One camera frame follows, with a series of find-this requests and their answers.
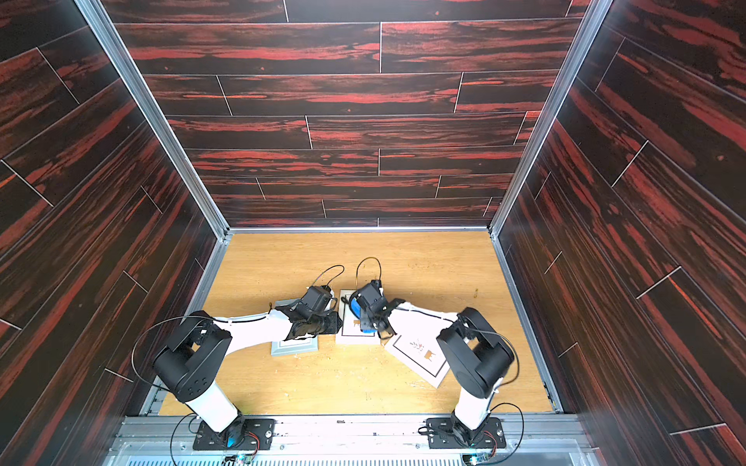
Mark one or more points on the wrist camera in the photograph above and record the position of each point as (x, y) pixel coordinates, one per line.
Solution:
(371, 295)
(315, 301)

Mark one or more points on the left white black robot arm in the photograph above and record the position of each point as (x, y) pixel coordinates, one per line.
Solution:
(194, 352)

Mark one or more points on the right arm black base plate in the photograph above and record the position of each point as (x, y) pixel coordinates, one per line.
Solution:
(447, 433)

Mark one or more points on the light blue picture frame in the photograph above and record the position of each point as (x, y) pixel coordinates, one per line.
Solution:
(294, 347)

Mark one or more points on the cream white picture frame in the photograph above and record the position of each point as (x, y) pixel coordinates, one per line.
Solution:
(415, 346)

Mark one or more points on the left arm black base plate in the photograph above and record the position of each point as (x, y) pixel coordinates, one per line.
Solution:
(253, 435)

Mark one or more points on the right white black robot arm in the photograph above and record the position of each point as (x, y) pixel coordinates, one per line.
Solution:
(478, 357)

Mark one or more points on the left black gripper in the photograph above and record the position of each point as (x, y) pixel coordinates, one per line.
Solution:
(335, 323)

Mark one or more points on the blue microfiber cloth black trim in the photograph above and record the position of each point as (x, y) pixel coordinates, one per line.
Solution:
(363, 312)

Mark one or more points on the aluminium front rail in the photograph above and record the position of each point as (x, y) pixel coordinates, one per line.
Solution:
(531, 439)

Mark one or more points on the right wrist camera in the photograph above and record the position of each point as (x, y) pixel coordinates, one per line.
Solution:
(371, 295)

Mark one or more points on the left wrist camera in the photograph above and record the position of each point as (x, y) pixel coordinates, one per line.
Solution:
(315, 301)

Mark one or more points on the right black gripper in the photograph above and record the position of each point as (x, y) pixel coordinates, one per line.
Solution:
(366, 315)

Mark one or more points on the white picture frame black border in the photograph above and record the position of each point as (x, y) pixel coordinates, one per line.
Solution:
(351, 333)

